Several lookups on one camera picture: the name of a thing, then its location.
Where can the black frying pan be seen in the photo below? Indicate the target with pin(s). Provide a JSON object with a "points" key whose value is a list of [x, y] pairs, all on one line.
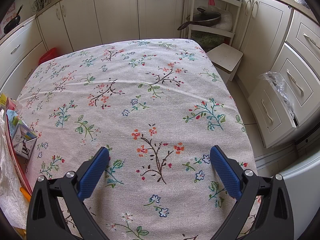
{"points": [[14, 22]]}

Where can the white shelf rack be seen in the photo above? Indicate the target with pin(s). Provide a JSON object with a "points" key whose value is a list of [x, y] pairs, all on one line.
{"points": [[229, 10]]}

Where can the black lidded wok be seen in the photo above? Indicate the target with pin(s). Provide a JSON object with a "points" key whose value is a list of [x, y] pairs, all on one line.
{"points": [[203, 18]]}

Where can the blue milk carton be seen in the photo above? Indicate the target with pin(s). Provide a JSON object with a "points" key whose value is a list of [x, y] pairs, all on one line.
{"points": [[22, 136]]}

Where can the white wooden stool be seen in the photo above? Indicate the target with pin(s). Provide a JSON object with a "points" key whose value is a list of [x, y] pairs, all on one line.
{"points": [[226, 60]]}

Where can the clear plastic bag on drawer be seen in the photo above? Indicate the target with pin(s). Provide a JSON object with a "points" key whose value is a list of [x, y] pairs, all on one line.
{"points": [[277, 80]]}

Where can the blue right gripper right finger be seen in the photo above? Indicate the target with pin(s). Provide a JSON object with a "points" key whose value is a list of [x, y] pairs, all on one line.
{"points": [[228, 170]]}

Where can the yellow red paper envelope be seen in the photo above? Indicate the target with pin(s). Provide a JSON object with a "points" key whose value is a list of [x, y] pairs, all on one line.
{"points": [[10, 104]]}

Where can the floral tablecloth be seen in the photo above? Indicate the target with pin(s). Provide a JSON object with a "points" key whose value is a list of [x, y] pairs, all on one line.
{"points": [[158, 106]]}

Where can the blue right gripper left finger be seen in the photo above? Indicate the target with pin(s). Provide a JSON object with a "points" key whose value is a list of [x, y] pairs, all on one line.
{"points": [[89, 173]]}

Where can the red lined trash bin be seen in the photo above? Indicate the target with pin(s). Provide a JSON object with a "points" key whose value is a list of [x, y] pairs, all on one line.
{"points": [[49, 55]]}

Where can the white plastic bag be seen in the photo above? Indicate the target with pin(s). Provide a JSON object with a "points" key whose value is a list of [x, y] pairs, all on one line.
{"points": [[13, 203]]}

